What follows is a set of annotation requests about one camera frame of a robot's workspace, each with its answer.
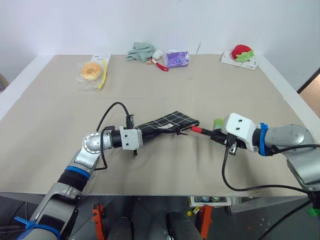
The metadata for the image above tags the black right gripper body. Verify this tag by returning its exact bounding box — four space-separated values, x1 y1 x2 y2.
216 133 250 157

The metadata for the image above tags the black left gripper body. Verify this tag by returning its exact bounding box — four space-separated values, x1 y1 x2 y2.
141 128 164 142

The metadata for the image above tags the black grid pouch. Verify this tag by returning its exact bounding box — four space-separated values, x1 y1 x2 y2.
136 110 201 137

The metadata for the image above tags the red marker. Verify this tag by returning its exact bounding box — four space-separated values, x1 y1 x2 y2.
191 126 216 136

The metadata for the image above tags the small green block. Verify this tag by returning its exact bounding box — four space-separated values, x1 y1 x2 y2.
212 117 226 131

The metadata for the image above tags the beige table mat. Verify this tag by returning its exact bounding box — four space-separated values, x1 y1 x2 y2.
0 54 311 196

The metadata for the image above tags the white tray with cans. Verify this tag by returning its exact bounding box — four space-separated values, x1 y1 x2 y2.
188 195 232 208

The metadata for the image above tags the red and white toy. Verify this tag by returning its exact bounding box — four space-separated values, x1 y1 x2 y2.
146 57 170 73

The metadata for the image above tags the purple tissue pack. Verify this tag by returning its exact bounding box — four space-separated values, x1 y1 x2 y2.
162 49 190 69

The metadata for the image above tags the white booklet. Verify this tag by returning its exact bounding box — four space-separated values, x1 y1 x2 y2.
220 50 258 72

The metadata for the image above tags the orange clamp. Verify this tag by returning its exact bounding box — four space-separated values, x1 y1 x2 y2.
199 204 214 240
91 202 106 240

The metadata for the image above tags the donut in plastic bag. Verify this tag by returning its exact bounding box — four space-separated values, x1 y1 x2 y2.
74 57 109 92

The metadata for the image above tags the green cloth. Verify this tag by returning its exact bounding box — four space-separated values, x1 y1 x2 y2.
125 41 156 63

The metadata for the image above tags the red strawberry plush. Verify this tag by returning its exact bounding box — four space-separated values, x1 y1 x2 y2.
230 44 256 63

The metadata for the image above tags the yellow donut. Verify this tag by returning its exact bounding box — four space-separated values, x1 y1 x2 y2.
80 61 104 82

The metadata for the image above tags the white paper card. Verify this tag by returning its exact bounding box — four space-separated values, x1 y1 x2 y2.
90 52 113 74

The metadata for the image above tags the dark rounded shape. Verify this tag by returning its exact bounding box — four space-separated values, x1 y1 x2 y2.
106 216 138 240
166 211 201 240

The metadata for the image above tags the brown board with black edge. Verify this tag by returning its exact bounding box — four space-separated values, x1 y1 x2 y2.
296 67 320 124

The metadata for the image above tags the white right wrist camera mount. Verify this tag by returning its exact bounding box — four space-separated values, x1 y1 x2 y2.
221 112 260 153

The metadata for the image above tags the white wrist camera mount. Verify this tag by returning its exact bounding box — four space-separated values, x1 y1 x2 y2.
221 112 260 153
118 126 144 151

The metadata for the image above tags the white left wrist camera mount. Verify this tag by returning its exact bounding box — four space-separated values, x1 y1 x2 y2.
118 126 144 151

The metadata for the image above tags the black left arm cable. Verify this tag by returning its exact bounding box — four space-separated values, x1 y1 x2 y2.
94 101 136 172

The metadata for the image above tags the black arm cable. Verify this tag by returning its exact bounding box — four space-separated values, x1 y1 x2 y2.
221 142 320 195
94 101 136 172

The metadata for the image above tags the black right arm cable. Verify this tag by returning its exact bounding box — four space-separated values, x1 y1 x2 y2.
221 142 320 195

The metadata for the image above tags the blue wrist strap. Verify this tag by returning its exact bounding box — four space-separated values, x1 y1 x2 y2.
258 122 270 157

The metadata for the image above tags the black cable under table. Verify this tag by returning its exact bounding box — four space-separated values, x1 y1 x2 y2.
261 199 313 240

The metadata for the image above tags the blue cable tie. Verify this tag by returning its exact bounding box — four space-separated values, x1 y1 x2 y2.
14 215 62 239

